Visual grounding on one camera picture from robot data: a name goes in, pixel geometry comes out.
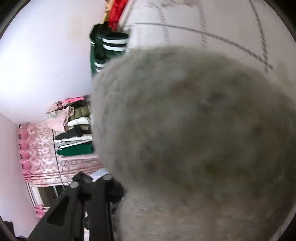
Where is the pile of folded clothes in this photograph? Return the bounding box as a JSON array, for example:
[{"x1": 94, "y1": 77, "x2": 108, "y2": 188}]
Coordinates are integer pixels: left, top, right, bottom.
[{"x1": 45, "y1": 96, "x2": 94, "y2": 159}]

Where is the fluffy white knit sweater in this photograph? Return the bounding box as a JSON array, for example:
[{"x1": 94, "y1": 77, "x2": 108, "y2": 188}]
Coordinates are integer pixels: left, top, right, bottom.
[{"x1": 91, "y1": 47, "x2": 295, "y2": 240}]

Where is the white dotted-lattice floral bedsheet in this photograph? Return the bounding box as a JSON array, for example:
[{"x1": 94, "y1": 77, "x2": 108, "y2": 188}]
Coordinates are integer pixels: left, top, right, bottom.
[{"x1": 117, "y1": 1, "x2": 295, "y2": 80}]

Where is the dark green striped-cuff sweater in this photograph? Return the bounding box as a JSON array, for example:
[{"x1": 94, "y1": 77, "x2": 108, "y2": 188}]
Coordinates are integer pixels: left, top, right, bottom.
[{"x1": 89, "y1": 21, "x2": 129, "y2": 76}]

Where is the pink lace curtain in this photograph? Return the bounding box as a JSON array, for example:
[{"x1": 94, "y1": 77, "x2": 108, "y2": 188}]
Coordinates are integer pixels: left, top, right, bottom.
[{"x1": 18, "y1": 122, "x2": 103, "y2": 218}]

